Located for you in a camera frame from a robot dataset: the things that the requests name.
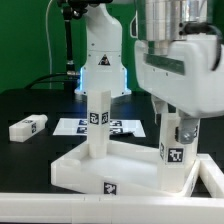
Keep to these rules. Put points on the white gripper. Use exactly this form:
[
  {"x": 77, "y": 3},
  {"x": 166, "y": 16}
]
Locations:
[{"x": 199, "y": 92}]

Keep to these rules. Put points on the white desk top tray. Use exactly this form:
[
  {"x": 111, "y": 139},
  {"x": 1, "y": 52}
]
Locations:
[{"x": 127, "y": 169}]

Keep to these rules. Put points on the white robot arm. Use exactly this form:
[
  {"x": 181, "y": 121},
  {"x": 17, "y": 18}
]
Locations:
[{"x": 160, "y": 23}]

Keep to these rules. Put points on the white right fence bar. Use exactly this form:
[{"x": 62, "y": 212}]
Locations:
[{"x": 211, "y": 175}]

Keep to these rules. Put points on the white fence bar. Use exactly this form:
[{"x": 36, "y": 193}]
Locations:
[
  {"x": 211, "y": 175},
  {"x": 99, "y": 209}
]

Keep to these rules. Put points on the white sheet with markers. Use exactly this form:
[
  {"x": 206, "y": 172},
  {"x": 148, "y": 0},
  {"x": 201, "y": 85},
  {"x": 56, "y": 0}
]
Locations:
[{"x": 78, "y": 126}]

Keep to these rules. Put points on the white front fence bar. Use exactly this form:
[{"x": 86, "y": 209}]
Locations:
[{"x": 99, "y": 209}]

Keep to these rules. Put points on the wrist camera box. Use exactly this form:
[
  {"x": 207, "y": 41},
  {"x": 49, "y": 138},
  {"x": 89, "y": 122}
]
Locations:
[{"x": 134, "y": 27}]

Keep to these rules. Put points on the black camera stand pole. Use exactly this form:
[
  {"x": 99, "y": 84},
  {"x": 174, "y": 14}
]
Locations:
[{"x": 71, "y": 9}]

